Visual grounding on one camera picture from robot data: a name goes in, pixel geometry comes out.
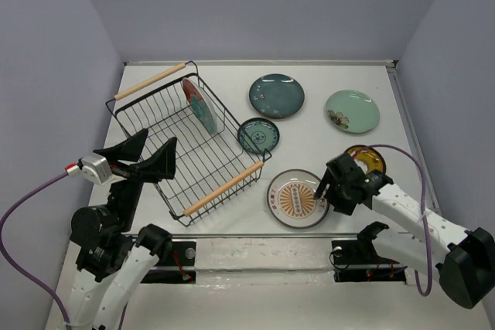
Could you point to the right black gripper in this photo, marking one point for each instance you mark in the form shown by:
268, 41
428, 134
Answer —
344, 206

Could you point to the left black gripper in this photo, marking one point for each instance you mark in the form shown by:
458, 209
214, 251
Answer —
155, 167

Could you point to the white orange sunburst plate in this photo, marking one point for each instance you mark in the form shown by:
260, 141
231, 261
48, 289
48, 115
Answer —
290, 199

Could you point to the red and teal floral plate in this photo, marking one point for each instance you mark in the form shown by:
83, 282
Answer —
201, 105

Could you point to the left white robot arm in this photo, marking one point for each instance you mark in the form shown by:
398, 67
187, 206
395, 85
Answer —
111, 264

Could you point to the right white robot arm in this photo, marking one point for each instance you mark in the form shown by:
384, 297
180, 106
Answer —
460, 260

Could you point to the small yellow patterned dish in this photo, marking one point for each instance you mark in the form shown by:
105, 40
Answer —
367, 158

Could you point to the small blue patterned dish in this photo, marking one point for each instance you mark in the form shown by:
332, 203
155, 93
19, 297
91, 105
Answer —
258, 135

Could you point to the light green flower plate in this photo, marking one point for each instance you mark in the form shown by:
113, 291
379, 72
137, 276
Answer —
352, 111

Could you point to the dark teal speckled plate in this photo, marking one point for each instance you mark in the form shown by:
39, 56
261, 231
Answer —
276, 95

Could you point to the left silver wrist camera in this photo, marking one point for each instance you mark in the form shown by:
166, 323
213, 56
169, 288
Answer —
96, 169

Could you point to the black wire dish rack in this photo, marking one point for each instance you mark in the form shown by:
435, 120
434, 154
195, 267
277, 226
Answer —
211, 168

